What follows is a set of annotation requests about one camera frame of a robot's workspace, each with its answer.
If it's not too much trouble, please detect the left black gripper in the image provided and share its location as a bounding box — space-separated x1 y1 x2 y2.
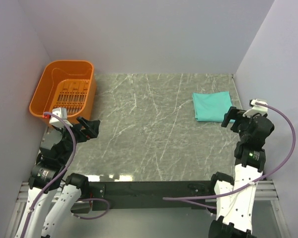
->
54 116 100 164

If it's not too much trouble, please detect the teal t shirt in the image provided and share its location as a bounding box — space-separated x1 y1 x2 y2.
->
192 91 232 122

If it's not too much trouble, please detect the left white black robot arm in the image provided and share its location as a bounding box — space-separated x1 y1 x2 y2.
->
15 117 100 238

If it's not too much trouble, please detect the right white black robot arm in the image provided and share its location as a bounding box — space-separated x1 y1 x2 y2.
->
208 105 274 238

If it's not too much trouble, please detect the orange plastic basket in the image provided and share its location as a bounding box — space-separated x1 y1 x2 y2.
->
29 60 97 124

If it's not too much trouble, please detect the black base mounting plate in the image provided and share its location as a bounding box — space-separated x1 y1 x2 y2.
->
89 180 211 209

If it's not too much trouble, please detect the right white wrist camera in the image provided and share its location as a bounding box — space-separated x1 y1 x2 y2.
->
243 99 268 118

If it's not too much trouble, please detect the aluminium frame rail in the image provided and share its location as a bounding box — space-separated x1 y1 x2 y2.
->
5 128 291 238

